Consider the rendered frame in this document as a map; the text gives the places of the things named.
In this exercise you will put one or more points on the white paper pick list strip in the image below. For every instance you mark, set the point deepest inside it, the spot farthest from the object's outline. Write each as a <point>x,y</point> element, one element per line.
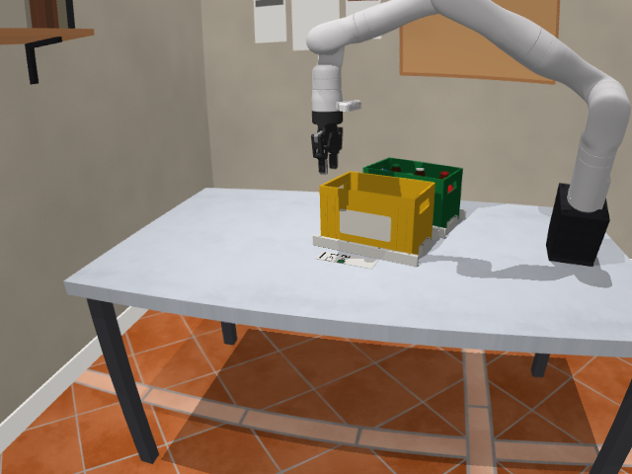
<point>347,260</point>

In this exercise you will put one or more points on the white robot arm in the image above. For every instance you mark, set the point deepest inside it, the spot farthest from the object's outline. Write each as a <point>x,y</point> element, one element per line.
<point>524,41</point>

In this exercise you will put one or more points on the yellow crate with dividers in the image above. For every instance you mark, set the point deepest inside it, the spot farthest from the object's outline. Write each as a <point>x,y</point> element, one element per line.
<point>392,219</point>

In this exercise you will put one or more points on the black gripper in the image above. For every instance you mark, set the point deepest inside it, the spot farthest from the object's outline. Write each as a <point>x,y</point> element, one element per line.
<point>325,121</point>

